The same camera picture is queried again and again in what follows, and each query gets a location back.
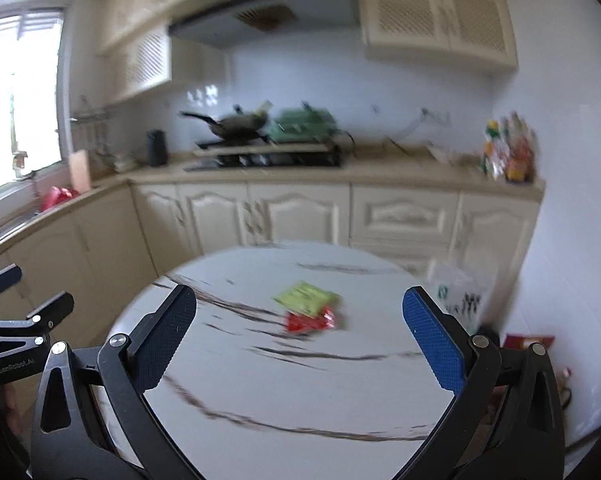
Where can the red snack packet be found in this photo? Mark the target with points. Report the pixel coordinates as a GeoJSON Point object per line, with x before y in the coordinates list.
{"type": "Point", "coordinates": [308, 322]}

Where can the red plastic item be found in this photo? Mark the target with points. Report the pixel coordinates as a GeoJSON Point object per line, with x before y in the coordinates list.
{"type": "Point", "coordinates": [58, 198]}

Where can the green snack packet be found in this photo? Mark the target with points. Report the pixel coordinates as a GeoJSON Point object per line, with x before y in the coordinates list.
{"type": "Point", "coordinates": [305, 297]}

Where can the green electric cooker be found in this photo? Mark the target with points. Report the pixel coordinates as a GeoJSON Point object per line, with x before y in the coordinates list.
{"type": "Point", "coordinates": [300, 127]}

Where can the printed white plastic bag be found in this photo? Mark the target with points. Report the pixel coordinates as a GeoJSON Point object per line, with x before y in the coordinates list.
{"type": "Point", "coordinates": [455, 290]}

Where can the metal utensil rack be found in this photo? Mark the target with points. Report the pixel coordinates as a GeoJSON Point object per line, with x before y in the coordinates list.
{"type": "Point", "coordinates": [88, 120]}

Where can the wooden cutting board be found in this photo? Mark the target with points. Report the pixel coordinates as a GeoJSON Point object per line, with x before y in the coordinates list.
{"type": "Point", "coordinates": [80, 172]}

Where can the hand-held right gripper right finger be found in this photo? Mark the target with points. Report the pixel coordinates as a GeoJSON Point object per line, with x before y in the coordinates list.
{"type": "Point", "coordinates": [435, 340]}

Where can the grey range hood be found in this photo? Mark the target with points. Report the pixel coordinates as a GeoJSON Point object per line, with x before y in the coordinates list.
{"type": "Point", "coordinates": [260, 15]}

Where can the metal faucet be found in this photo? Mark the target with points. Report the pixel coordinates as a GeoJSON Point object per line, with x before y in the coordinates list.
{"type": "Point", "coordinates": [20, 160]}

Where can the cream lower kitchen cabinet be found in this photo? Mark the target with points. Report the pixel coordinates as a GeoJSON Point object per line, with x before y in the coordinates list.
{"type": "Point", "coordinates": [105, 240]}
{"type": "Point", "coordinates": [300, 215]}

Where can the beige kitchen countertop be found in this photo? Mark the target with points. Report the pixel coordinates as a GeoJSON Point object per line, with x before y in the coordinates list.
{"type": "Point", "coordinates": [380, 172]}

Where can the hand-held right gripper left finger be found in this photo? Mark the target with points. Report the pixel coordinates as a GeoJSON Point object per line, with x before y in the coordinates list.
{"type": "Point", "coordinates": [165, 330]}

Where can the kitchen window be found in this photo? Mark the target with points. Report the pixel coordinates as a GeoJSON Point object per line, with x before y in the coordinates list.
{"type": "Point", "coordinates": [25, 85]}

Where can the black gas stove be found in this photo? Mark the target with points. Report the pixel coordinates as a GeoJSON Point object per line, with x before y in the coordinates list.
{"type": "Point", "coordinates": [280, 160]}

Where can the black wok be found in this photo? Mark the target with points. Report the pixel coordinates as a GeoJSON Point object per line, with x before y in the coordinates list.
{"type": "Point", "coordinates": [240, 125]}

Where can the white wall socket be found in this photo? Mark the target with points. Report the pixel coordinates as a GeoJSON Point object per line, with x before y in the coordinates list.
{"type": "Point", "coordinates": [438, 117]}

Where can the cream kitchen cabinet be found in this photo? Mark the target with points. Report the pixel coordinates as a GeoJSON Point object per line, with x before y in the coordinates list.
{"type": "Point", "coordinates": [145, 60]}
{"type": "Point", "coordinates": [430, 15]}
{"type": "Point", "coordinates": [105, 240]}
{"type": "Point", "coordinates": [300, 215]}

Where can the flat red box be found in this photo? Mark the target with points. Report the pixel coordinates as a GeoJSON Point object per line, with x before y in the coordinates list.
{"type": "Point", "coordinates": [522, 342]}

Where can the cream upper kitchen cabinet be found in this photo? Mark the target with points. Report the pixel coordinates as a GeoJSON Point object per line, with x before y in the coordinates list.
{"type": "Point", "coordinates": [145, 60]}
{"type": "Point", "coordinates": [430, 15]}

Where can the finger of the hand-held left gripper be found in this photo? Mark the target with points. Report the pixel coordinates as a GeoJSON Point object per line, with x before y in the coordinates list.
{"type": "Point", "coordinates": [3, 280]}
{"type": "Point", "coordinates": [53, 312]}

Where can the group of condiment bottles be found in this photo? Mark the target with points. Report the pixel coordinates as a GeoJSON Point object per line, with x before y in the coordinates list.
{"type": "Point", "coordinates": [510, 152]}

